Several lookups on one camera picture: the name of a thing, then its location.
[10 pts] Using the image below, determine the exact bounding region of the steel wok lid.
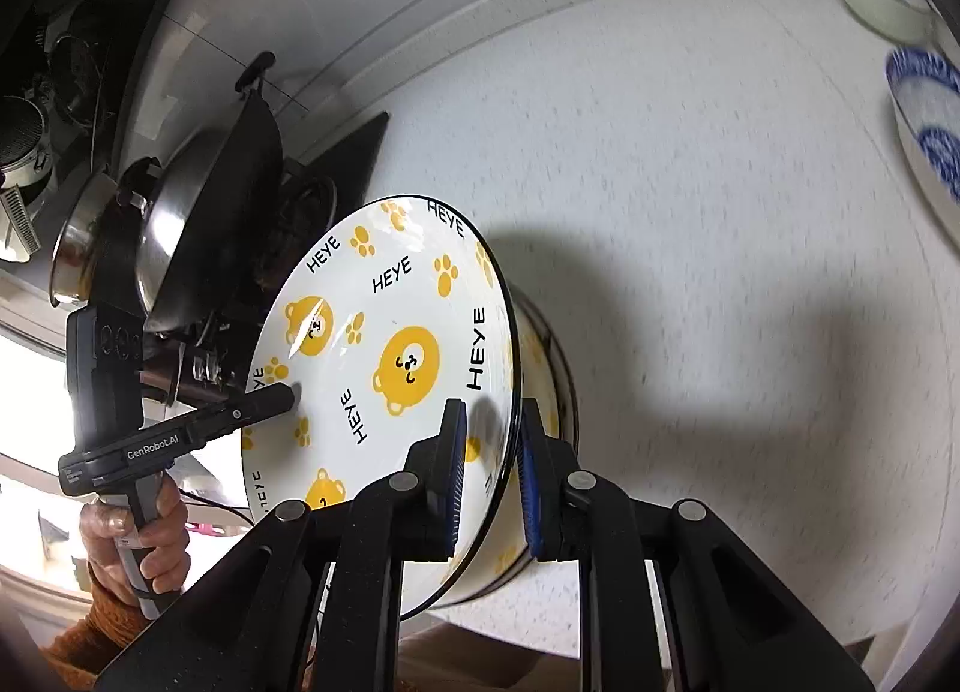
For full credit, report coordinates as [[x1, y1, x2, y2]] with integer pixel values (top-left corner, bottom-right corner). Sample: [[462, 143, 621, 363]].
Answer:
[[116, 128, 260, 322]]

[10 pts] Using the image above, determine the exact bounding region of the steel pan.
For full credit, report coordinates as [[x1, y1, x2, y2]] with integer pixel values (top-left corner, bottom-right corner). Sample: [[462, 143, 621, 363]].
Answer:
[[49, 163, 125, 307]]

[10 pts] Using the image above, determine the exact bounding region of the black gas stove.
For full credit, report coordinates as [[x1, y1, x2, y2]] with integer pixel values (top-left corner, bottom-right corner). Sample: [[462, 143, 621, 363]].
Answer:
[[247, 111, 391, 382]]

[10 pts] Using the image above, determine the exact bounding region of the person's left forearm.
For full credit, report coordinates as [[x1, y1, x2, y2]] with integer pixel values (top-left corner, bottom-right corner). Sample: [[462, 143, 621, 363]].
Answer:
[[41, 561, 196, 692]]

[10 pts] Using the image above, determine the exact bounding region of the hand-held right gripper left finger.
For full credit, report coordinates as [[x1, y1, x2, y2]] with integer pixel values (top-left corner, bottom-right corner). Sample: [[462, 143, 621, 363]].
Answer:
[[94, 398, 470, 692]]

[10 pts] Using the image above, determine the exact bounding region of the bear print plate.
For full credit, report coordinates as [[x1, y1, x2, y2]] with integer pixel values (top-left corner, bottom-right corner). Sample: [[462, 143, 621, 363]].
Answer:
[[240, 195, 580, 622]]

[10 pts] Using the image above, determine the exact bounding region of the person's left hand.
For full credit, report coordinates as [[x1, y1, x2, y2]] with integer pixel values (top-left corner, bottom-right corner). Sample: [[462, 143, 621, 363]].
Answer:
[[79, 486, 193, 610]]

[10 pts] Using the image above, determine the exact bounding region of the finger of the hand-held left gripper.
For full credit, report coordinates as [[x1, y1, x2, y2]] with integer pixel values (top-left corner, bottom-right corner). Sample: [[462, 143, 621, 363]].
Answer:
[[180, 383, 299, 447]]

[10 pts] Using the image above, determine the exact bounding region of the black wok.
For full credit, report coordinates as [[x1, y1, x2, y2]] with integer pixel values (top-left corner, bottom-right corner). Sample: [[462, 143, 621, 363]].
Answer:
[[142, 51, 287, 341]]

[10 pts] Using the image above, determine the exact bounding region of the blue patterned bowl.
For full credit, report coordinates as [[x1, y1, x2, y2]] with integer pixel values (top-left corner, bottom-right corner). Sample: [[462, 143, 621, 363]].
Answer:
[[885, 47, 960, 251]]

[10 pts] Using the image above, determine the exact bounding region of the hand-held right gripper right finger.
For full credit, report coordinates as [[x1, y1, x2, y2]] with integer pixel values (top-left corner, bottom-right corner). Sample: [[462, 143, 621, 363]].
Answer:
[[517, 398, 878, 692]]

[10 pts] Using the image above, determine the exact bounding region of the gas burner grate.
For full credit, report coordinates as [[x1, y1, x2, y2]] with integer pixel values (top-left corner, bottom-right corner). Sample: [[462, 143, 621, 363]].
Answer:
[[255, 174, 338, 288]]

